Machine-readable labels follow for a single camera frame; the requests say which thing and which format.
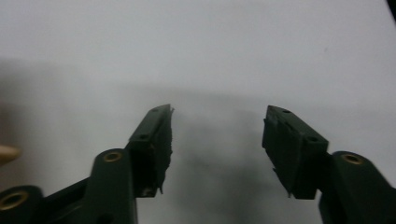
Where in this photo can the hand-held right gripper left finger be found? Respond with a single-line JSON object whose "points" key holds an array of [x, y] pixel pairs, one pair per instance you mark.
{"points": [[149, 146]]}

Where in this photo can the white paper sheet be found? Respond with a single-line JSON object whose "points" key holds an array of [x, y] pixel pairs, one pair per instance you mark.
{"points": [[199, 56]]}

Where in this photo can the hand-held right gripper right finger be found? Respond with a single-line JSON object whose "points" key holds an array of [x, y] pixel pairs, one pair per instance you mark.
{"points": [[292, 149]]}

